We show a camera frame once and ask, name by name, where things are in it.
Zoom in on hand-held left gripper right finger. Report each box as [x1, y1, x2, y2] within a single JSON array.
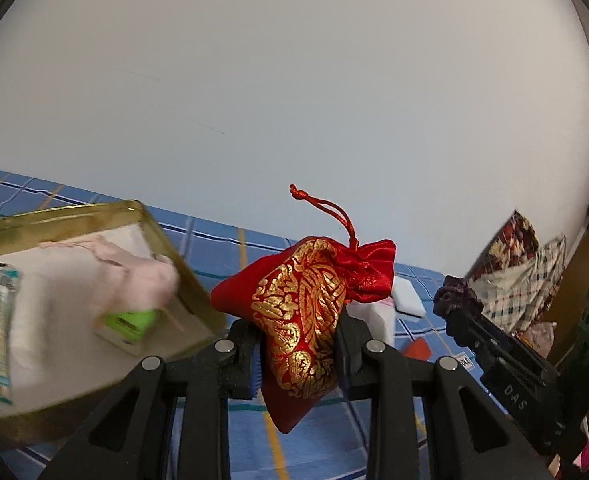
[[332, 310, 555, 480]]

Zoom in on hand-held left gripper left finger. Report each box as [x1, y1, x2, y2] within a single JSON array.
[[37, 317, 265, 480]]

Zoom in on dark purple scrunchie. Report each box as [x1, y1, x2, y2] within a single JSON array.
[[433, 275, 484, 318]]

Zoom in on white paper liner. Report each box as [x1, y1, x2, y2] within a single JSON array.
[[0, 225, 210, 421]]

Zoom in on white cloth with pink trim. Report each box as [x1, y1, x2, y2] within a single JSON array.
[[347, 300, 398, 346]]

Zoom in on white sponge block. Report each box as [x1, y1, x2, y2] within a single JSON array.
[[392, 275, 428, 318]]

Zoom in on blue plaid bed sheet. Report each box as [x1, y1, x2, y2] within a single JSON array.
[[0, 167, 480, 480]]

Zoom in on plaid cloth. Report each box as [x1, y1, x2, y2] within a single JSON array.
[[472, 235, 568, 333]]

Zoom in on pale pink cloth bag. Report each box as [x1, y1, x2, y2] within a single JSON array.
[[39, 237, 179, 311]]

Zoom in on red envelope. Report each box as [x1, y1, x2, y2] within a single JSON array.
[[405, 337, 433, 361]]

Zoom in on crumpled plastic bag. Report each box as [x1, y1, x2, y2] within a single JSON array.
[[522, 322, 555, 356]]

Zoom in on gold metal tin box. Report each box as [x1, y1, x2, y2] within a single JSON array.
[[0, 200, 228, 443]]

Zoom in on green tissue pack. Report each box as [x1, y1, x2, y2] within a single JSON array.
[[94, 307, 160, 356]]

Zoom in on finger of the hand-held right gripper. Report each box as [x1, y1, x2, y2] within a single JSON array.
[[447, 305, 560, 387]]

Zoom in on red gold drawstring pouch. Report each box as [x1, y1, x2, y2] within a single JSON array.
[[209, 183, 398, 434]]

